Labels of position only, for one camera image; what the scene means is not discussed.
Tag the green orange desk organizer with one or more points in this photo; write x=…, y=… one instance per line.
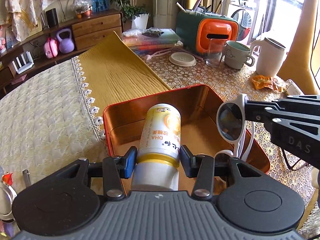
x=187, y=27

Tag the black speaker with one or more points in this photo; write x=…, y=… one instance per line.
x=52, y=17

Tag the orange snack wrapper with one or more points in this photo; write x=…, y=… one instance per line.
x=265, y=83

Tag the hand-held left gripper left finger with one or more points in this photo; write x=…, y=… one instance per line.
x=131, y=162

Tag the purple kettlebell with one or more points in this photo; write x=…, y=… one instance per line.
x=66, y=45

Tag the white yellow supplement bottle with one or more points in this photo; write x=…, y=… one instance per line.
x=157, y=135

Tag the blue photo box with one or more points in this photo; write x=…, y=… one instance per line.
x=100, y=1

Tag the pink tube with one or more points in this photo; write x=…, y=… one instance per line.
x=198, y=1

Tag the white packet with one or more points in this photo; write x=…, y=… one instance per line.
x=292, y=86

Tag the orange tin box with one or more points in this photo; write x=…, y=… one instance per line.
x=200, y=120

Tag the wooden cabinet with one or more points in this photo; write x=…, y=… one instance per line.
x=100, y=27

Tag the clear drinking glass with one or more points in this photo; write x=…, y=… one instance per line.
x=215, y=60

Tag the white round lid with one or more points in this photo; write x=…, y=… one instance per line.
x=182, y=59

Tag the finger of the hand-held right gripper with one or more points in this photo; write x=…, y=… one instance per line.
x=257, y=111

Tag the yellow cloth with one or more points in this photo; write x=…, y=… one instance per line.
x=117, y=75

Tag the light bristle brush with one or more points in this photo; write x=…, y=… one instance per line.
x=220, y=3

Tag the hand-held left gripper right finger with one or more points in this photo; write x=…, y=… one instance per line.
x=186, y=160

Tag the white sunglasses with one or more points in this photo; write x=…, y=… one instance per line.
x=228, y=122

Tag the plastic bag of fruit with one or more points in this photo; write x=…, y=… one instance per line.
x=83, y=7

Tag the white insulated mug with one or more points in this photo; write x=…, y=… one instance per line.
x=268, y=60

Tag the pink plastic spoon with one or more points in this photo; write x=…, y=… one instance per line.
x=157, y=53

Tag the white router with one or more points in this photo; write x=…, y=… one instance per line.
x=23, y=65

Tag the potted plant white pot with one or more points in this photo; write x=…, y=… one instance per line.
x=140, y=21

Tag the white green mug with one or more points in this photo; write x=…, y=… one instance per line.
x=235, y=57

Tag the stack of books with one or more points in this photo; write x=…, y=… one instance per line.
x=150, y=43

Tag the dark patterned pouch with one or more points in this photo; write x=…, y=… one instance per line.
x=153, y=32

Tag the hanging patterned cloth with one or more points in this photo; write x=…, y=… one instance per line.
x=27, y=2

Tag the pink toy case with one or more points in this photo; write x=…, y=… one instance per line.
x=51, y=48

